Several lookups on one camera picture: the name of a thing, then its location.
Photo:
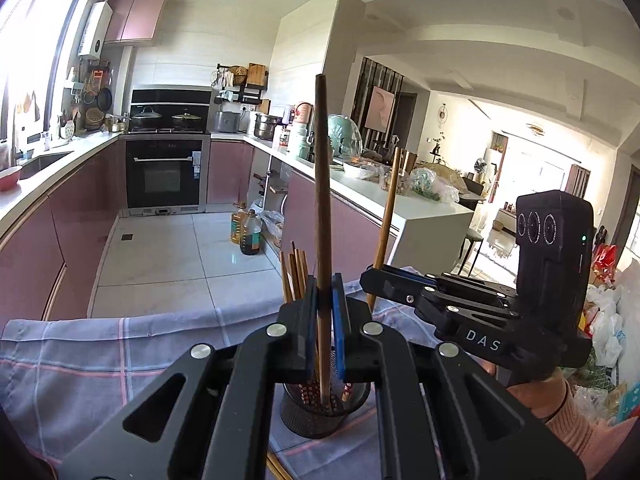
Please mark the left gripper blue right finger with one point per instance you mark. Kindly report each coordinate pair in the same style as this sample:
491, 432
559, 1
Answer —
354, 358

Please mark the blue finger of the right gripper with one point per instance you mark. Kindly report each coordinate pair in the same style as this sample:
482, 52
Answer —
412, 289

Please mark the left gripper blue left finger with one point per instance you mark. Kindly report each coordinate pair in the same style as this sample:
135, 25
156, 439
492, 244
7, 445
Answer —
300, 349

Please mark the gold chopstick red end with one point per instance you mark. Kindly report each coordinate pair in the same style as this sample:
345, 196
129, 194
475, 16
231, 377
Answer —
323, 238

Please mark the person right hand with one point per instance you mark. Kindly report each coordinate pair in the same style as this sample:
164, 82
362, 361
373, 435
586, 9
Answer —
545, 397

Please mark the black mesh utensil holder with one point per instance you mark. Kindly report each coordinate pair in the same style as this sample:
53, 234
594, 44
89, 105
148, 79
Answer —
302, 412

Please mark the cooking oil bottle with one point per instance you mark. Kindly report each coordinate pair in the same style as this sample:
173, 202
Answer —
251, 232

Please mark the steel stock pot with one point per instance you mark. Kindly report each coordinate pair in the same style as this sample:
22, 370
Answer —
265, 126

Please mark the built-in black oven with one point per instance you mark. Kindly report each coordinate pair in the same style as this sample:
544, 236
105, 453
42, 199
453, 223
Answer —
166, 169

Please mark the blue plaid tablecloth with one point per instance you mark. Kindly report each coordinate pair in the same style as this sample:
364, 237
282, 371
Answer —
60, 381

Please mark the black wok on stove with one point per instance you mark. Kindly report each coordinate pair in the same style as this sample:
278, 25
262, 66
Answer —
146, 119

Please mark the pink bowl on counter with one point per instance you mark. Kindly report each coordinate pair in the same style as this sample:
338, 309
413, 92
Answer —
9, 178

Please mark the white water heater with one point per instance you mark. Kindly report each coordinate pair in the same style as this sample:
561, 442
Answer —
93, 37

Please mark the black wall rack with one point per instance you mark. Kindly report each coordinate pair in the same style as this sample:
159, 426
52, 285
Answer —
240, 84

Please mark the pink wall cabinet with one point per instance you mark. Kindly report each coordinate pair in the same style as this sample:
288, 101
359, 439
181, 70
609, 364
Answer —
133, 20

